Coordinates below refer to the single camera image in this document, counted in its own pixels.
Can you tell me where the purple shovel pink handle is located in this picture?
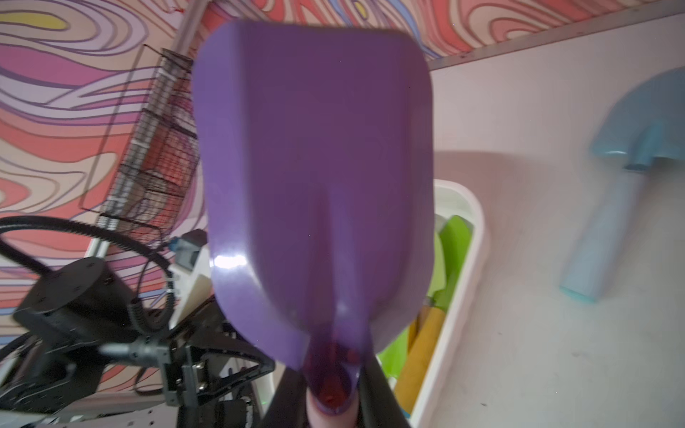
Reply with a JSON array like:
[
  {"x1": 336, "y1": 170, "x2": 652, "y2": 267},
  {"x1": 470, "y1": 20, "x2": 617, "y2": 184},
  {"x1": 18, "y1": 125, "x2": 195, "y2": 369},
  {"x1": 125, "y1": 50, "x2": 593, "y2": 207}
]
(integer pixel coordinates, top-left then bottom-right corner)
[{"x1": 191, "y1": 21, "x2": 435, "y2": 427}]

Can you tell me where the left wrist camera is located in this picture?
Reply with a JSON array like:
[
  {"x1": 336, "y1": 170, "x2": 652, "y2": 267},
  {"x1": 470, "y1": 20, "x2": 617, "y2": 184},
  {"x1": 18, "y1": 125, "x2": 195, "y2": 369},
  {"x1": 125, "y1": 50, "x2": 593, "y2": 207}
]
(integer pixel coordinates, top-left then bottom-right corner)
[{"x1": 169, "y1": 229, "x2": 212, "y2": 329}]

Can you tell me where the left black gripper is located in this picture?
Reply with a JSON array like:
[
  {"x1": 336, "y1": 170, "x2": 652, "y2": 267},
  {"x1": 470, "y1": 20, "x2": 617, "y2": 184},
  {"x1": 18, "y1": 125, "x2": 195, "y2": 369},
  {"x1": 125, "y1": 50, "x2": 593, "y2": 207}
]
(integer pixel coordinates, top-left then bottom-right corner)
[{"x1": 1, "y1": 258, "x2": 176, "y2": 412}]

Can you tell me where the white storage box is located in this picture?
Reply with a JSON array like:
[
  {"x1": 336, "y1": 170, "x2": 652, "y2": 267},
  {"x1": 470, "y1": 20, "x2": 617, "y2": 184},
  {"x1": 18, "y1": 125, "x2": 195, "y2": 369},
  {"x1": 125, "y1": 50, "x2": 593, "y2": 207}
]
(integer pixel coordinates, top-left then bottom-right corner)
[{"x1": 404, "y1": 179, "x2": 490, "y2": 427}]

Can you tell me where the green shovel yellow handle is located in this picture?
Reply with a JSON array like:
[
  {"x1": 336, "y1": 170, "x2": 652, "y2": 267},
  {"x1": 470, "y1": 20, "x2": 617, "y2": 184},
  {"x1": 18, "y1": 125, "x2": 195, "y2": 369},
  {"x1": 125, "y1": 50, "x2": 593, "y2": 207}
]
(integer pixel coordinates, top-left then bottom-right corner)
[{"x1": 394, "y1": 216, "x2": 472, "y2": 415}]

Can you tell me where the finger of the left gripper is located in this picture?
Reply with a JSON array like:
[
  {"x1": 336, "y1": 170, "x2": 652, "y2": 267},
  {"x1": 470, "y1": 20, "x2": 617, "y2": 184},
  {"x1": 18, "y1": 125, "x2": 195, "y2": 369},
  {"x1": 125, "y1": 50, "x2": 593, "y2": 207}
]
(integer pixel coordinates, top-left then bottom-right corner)
[{"x1": 160, "y1": 331, "x2": 275, "y2": 407}]

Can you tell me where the light blue shovel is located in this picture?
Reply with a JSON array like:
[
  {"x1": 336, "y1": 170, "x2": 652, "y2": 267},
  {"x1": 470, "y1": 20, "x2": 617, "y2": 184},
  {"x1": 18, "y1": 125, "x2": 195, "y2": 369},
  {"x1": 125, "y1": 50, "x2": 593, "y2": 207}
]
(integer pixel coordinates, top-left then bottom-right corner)
[{"x1": 560, "y1": 67, "x2": 684, "y2": 301}]

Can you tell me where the left black wire basket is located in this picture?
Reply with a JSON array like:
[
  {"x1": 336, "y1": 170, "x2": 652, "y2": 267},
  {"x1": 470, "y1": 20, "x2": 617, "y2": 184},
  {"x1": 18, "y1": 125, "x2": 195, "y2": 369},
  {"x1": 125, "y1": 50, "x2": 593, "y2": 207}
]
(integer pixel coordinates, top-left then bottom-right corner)
[{"x1": 78, "y1": 45, "x2": 199, "y2": 246}]

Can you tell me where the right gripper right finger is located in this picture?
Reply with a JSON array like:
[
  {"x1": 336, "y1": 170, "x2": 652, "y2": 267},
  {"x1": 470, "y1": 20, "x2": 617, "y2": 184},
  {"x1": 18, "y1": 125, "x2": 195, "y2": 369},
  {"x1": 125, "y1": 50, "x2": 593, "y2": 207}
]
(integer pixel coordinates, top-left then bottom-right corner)
[{"x1": 359, "y1": 355, "x2": 410, "y2": 428}]

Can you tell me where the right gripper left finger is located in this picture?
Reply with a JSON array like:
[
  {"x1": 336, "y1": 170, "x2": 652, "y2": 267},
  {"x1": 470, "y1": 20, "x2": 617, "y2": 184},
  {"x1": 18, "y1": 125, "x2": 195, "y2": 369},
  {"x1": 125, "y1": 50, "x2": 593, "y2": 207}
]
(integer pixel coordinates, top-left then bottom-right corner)
[{"x1": 259, "y1": 367, "x2": 309, "y2": 428}]

